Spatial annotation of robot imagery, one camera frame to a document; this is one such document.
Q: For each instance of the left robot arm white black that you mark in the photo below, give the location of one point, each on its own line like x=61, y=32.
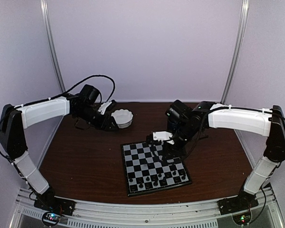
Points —
x=14, y=121

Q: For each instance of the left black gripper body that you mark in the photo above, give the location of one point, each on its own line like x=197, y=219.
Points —
x=99, y=123

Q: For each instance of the folding black silver chessboard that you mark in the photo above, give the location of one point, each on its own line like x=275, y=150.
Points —
x=141, y=160

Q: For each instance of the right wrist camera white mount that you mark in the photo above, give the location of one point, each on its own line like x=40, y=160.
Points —
x=163, y=136

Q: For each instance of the green led circuit board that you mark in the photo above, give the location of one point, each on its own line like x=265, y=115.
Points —
x=50, y=217
x=242, y=219

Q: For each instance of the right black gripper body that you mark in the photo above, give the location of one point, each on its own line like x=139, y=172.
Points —
x=181, y=151

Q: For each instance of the dark blue ceramic mug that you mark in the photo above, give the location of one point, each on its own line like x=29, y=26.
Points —
x=172, y=125

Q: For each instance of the aluminium front rail frame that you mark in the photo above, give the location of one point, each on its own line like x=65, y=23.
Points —
x=200, y=214

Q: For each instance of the left green led circuit board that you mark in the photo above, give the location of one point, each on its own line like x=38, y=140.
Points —
x=50, y=217

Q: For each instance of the left aluminium corner post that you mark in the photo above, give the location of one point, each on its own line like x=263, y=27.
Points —
x=52, y=49

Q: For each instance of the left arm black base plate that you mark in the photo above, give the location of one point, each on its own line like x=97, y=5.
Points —
x=57, y=205

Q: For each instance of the aluminium corner post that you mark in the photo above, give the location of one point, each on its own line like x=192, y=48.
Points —
x=238, y=44
x=52, y=49

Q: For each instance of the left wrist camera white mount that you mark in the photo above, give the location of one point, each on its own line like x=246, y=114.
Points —
x=107, y=106

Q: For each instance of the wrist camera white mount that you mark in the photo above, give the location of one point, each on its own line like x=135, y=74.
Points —
x=107, y=106
x=163, y=136

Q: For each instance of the white scalloped ceramic bowl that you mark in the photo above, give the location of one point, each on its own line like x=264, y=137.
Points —
x=123, y=118

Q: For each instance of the right green led circuit board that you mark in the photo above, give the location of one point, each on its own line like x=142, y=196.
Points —
x=242, y=219

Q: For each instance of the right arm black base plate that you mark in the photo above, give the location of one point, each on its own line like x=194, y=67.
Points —
x=235, y=204

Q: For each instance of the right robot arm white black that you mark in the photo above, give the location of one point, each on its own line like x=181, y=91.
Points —
x=185, y=122

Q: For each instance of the right aluminium corner post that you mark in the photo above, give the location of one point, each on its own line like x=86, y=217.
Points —
x=238, y=44

